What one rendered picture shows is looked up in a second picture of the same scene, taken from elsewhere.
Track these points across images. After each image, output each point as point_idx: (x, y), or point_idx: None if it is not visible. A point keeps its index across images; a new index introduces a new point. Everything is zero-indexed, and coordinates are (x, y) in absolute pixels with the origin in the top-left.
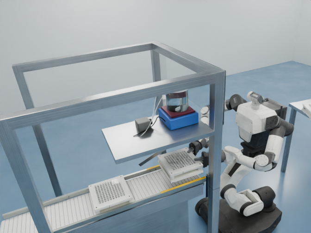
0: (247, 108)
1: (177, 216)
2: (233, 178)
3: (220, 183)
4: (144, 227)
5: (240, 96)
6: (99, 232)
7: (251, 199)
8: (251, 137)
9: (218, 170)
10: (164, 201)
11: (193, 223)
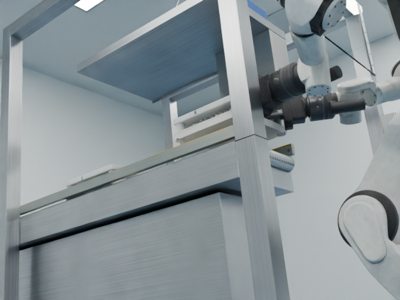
0: None
1: (200, 255)
2: (376, 167)
3: (251, 120)
4: (133, 264)
5: None
6: (71, 246)
7: None
8: (390, 12)
9: (241, 80)
10: (154, 180)
11: None
